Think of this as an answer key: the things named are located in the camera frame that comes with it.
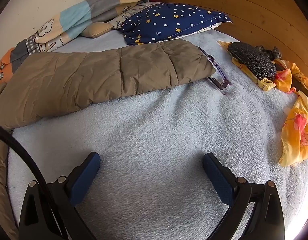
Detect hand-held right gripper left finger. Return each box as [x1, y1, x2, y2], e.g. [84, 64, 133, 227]
[19, 152, 102, 240]

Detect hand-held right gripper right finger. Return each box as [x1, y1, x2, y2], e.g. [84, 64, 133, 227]
[203, 152, 286, 240]

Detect brown quilted jacket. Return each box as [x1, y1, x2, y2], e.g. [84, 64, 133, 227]
[0, 39, 216, 240]

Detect light blue cloud blanket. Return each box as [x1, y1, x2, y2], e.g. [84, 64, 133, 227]
[6, 30, 308, 240]

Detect yellow floral cloth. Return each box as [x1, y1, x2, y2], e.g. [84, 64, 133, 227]
[217, 40, 308, 167]

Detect black patterned glasses case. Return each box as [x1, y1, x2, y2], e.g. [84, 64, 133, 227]
[228, 42, 277, 80]

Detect dark metal ornament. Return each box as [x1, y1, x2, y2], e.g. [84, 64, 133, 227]
[255, 45, 282, 60]

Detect tan pillow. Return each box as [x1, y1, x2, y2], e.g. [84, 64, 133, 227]
[80, 21, 114, 38]

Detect patchwork cartoon quilt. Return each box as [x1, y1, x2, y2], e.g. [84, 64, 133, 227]
[0, 0, 159, 85]

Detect navy star pillow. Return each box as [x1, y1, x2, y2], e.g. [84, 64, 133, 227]
[119, 2, 233, 46]

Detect white patterned pillow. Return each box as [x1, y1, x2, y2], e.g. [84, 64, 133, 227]
[110, 1, 164, 30]

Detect wooden headboard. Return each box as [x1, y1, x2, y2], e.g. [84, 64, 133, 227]
[131, 0, 308, 95]

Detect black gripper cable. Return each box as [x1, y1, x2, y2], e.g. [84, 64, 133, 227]
[0, 123, 69, 240]

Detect purple frame eyeglasses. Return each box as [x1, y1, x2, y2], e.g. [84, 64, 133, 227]
[198, 46, 233, 95]

